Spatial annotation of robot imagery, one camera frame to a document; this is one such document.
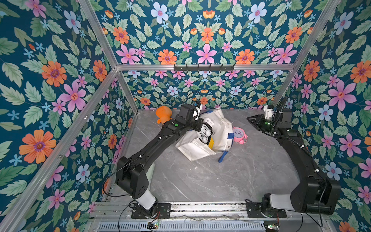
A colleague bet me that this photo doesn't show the white canvas bag blue handles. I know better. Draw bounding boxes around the white canvas bag blue handles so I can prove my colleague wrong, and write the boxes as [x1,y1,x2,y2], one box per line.
[175,108,234,163]

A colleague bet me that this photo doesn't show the pink alarm clock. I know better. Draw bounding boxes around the pink alarm clock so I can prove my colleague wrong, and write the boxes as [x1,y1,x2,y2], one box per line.
[233,127,248,145]

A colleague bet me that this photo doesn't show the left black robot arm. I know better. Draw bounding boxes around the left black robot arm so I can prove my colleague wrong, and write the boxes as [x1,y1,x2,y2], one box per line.
[115,101,203,217]

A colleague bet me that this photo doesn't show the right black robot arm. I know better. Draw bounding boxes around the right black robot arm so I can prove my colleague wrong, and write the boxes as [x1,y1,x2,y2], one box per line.
[247,107,341,216]

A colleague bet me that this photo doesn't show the white black twin-bell alarm clock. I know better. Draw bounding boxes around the white black twin-bell alarm clock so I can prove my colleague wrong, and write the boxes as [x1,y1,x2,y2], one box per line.
[198,123,214,144]

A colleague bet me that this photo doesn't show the yellow alarm clock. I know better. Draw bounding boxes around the yellow alarm clock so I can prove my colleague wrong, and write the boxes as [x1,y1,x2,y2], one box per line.
[208,137,214,149]

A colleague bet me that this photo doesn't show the orange plush toy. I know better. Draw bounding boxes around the orange plush toy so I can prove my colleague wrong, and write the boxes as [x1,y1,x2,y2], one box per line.
[156,105,173,124]

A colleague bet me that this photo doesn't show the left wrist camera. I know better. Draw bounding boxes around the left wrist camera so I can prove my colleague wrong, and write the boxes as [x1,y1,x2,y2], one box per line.
[193,101,203,120]

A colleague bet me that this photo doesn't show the black hook rail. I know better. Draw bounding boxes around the black hook rail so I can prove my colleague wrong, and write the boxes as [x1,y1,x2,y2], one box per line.
[173,64,235,72]

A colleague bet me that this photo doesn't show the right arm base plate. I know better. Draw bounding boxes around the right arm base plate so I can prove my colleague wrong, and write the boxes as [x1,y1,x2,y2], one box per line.
[245,198,287,219]

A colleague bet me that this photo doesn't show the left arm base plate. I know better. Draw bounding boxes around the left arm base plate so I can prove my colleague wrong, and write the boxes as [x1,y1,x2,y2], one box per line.
[131,203,172,219]

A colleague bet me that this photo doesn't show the white vented cable duct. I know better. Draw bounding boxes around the white vented cable duct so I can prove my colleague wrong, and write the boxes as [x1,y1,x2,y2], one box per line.
[97,221,266,232]

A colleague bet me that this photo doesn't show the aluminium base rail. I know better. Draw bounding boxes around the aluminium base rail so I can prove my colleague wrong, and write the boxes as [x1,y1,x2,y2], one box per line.
[92,201,328,221]

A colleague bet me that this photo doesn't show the aluminium cage frame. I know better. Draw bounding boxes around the aluminium cage frame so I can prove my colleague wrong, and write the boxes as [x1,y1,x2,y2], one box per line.
[1,1,345,232]

